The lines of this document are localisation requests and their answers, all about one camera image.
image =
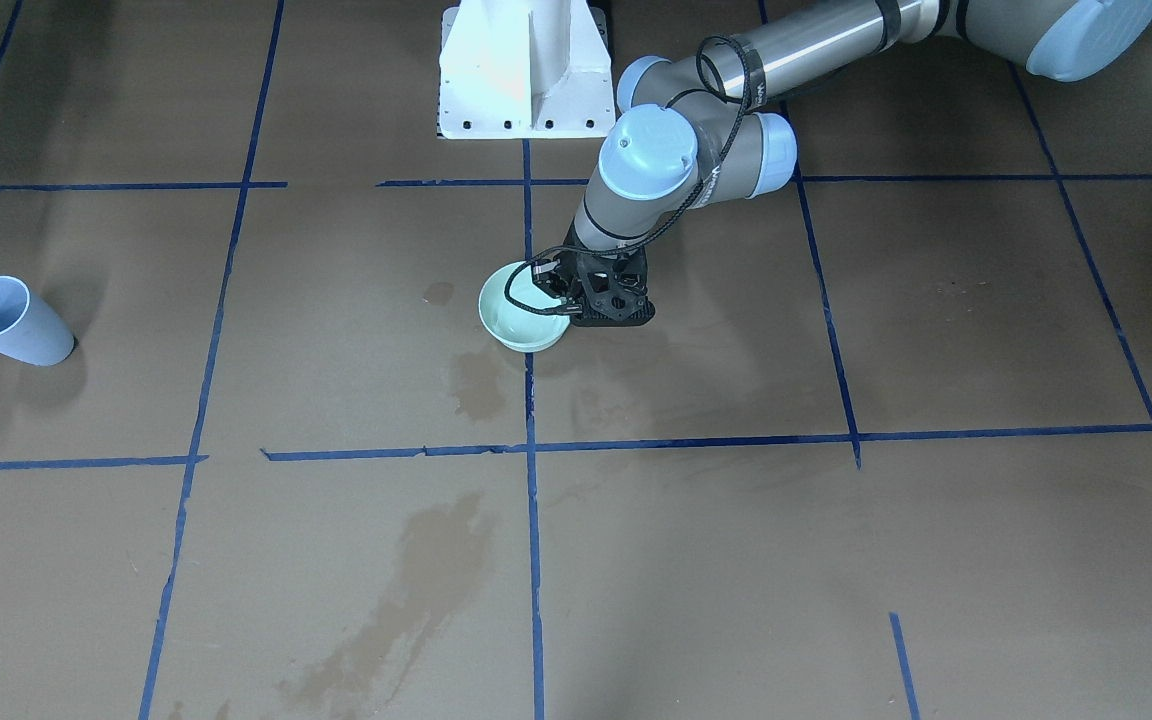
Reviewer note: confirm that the light blue plastic cup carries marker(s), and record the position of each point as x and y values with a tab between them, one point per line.
30	330

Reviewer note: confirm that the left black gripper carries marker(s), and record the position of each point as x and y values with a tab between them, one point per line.
570	271

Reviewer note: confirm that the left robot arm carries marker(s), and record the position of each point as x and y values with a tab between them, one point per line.
697	131

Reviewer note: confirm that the mint green bowl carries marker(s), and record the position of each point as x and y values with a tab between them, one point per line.
516	328

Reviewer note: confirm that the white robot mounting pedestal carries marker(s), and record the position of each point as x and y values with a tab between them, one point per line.
525	69

